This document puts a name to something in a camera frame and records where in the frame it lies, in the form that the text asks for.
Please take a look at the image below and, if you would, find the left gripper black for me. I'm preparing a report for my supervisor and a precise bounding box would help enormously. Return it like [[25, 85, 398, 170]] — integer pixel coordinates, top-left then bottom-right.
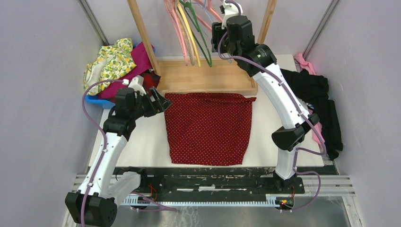
[[130, 87, 172, 120]]

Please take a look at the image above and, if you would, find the red polka dot skirt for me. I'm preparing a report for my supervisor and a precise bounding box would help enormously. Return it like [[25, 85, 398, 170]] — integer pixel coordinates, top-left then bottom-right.
[[165, 93, 256, 166]]

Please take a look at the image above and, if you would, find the light blue wire hanger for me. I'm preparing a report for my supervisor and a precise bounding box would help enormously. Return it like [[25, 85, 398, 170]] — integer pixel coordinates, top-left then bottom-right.
[[200, 0, 213, 23]]

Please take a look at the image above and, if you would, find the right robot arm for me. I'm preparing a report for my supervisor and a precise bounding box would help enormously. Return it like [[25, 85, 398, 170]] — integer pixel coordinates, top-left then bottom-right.
[[211, 15, 319, 193]]

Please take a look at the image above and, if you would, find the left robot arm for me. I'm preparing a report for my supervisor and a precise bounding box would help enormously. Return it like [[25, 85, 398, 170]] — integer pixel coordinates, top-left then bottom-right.
[[65, 79, 172, 227]]

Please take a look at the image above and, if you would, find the pink hanger right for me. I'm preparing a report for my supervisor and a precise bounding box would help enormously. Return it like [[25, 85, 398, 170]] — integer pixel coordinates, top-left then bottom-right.
[[193, 0, 222, 32]]

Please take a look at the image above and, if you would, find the pink hanger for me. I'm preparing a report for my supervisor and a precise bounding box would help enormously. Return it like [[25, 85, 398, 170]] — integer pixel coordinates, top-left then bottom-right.
[[193, 0, 222, 32], [164, 0, 189, 66]]

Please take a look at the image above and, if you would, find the green hanger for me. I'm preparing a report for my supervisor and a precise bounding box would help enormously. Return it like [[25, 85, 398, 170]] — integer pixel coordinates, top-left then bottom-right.
[[179, 0, 213, 67]]

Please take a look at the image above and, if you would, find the yellow hanger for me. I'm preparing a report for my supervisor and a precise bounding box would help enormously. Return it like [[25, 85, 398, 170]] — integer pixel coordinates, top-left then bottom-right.
[[174, 0, 201, 67]]

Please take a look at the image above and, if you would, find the wooden hanger rack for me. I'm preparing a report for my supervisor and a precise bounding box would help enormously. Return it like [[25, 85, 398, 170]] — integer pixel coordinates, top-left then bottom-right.
[[128, 0, 258, 96]]

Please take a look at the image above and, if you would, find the pink hanger left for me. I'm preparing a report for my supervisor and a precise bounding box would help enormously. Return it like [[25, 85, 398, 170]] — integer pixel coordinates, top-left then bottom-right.
[[164, 0, 189, 66]]

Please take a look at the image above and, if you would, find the red black plaid garment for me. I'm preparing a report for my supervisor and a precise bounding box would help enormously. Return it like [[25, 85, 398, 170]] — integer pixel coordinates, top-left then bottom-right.
[[140, 70, 161, 92]]

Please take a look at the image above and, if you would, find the magenta garment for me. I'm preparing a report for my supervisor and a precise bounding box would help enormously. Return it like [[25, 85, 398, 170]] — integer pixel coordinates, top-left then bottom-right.
[[97, 42, 153, 102]]

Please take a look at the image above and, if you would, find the lemon print garment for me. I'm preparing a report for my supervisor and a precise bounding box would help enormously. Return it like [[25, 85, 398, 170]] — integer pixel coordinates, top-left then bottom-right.
[[83, 38, 137, 96]]

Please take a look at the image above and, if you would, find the blue plastic bin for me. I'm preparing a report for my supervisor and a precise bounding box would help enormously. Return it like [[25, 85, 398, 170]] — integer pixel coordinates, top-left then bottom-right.
[[85, 95, 115, 109]]

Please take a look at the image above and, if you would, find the pink garment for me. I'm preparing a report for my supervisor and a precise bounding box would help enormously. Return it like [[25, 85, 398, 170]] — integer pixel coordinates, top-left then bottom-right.
[[294, 53, 324, 148]]

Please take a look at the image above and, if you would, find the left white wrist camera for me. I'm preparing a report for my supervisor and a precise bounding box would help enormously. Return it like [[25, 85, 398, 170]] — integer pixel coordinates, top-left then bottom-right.
[[128, 76, 146, 96]]

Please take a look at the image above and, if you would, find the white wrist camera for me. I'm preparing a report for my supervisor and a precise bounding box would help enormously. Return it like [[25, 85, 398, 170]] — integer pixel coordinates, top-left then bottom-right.
[[128, 76, 146, 96], [221, 0, 243, 30]]

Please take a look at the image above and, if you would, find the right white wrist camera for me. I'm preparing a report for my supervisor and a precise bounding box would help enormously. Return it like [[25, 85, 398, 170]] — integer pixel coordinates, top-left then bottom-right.
[[221, 0, 243, 30]]

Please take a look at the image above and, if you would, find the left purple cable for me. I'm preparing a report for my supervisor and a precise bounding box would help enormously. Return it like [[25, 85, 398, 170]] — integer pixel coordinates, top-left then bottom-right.
[[79, 79, 178, 227]]

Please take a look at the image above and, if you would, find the purple cable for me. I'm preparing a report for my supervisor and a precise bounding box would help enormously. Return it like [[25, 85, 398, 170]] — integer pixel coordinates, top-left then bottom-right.
[[79, 79, 178, 227], [218, 0, 328, 212]]

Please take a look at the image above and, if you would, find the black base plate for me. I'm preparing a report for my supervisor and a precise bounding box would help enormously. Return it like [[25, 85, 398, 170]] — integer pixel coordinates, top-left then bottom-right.
[[112, 166, 337, 202]]

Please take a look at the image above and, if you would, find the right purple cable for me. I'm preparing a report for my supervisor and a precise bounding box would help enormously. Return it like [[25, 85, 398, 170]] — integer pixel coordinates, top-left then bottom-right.
[[218, 0, 328, 212]]

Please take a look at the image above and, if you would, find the white cable duct strip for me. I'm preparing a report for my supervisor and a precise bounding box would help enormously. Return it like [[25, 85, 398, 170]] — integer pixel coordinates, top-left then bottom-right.
[[121, 194, 279, 208]]

